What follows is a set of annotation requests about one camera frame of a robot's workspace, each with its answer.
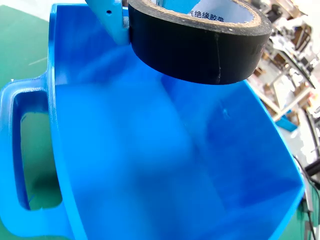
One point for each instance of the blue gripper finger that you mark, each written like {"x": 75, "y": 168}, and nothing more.
{"x": 180, "y": 5}
{"x": 112, "y": 20}

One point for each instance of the black electrical tape roll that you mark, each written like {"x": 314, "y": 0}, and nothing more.
{"x": 187, "y": 55}

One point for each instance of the small blue background bin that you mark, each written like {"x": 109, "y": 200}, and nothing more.
{"x": 287, "y": 124}

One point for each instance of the white background table frame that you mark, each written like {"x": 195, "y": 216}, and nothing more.
{"x": 287, "y": 105}

